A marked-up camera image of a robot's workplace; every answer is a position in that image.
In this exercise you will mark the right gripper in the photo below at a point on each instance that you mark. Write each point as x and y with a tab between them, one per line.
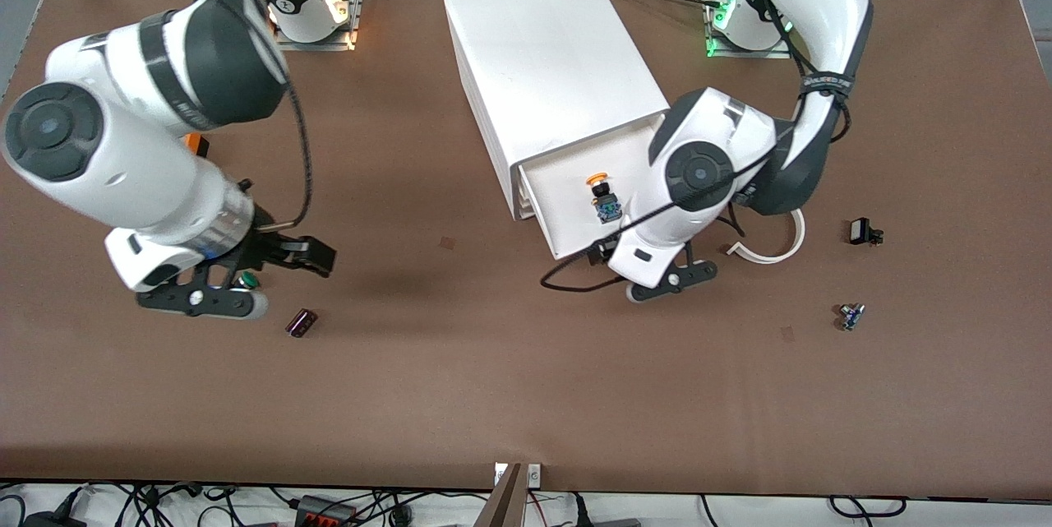
269	246

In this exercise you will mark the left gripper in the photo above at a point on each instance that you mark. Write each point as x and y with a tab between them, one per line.
606	251

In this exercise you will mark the yellow mushroom push button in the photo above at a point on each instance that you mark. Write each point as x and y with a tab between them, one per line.
606	206

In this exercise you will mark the white plastic drawer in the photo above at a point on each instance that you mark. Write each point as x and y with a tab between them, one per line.
559	206

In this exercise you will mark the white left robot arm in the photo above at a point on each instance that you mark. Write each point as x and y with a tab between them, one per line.
715	140

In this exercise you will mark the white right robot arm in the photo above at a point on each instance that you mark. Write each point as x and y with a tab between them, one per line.
123	173

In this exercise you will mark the green mushroom push button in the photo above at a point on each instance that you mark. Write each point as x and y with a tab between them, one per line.
248	280

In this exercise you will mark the white plastic drawer cabinet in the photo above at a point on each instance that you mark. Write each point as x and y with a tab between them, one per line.
542	50

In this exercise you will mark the dark purple capacitor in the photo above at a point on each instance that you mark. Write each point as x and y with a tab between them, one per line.
301	322

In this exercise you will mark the white curved plastic clip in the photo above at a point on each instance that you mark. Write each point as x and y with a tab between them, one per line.
772	259

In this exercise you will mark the small blue metal part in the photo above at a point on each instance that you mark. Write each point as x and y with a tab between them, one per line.
851	317

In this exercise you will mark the black power strip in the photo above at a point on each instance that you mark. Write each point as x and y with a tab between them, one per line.
325	515

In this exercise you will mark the orange button enclosure box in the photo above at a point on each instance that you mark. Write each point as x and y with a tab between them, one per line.
193	140

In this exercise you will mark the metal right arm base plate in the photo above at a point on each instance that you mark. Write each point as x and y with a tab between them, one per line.
329	44

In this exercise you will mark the white metal bracket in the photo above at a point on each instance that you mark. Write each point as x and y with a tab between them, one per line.
534	475

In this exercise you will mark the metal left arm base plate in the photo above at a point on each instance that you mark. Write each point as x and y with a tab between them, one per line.
740	53

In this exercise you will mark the black rectangular switch button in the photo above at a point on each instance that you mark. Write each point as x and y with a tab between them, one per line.
860	231

